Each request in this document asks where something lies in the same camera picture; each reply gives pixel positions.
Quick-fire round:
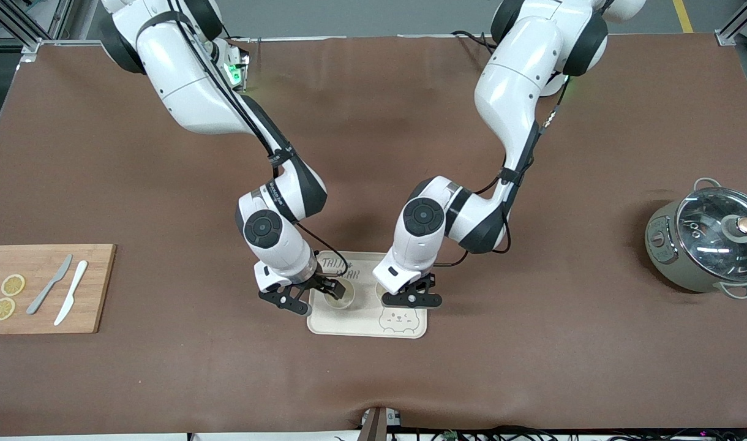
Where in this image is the cream bear print tray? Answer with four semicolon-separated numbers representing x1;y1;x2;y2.
306;251;428;339

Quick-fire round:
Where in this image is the brown table mat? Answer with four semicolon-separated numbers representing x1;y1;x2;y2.
0;34;747;437

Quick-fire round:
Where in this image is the wooden cutting board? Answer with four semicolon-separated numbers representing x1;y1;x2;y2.
0;244;117;335

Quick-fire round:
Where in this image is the grey-green cooking pot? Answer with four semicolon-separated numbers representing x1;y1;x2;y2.
646;178;747;300

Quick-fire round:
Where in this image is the white plastic knife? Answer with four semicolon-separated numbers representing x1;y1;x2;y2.
54;260;89;326

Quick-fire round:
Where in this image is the grey plastic knife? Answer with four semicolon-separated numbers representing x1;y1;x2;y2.
26;254;73;315

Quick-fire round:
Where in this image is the glass pot lid copper knob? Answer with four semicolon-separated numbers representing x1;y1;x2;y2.
677;187;747;282

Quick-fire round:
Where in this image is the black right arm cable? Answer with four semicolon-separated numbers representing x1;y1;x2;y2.
165;0;350;279

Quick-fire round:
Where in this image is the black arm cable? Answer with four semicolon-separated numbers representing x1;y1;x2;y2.
165;0;350;279
434;73;570;268

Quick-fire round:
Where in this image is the brown metal bracket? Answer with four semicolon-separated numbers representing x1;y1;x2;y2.
360;406;402;441

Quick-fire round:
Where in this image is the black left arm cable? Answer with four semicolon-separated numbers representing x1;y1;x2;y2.
434;73;570;268

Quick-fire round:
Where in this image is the black left base cable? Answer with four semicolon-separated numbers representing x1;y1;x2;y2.
452;29;503;56

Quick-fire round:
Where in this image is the black base cable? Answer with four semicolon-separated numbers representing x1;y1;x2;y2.
452;29;503;56
213;21;252;45

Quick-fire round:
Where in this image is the black right base cable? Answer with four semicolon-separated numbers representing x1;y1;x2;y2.
213;21;252;45

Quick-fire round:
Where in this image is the aluminium frame profile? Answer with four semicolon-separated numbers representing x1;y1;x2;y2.
0;0;99;62
715;0;747;47

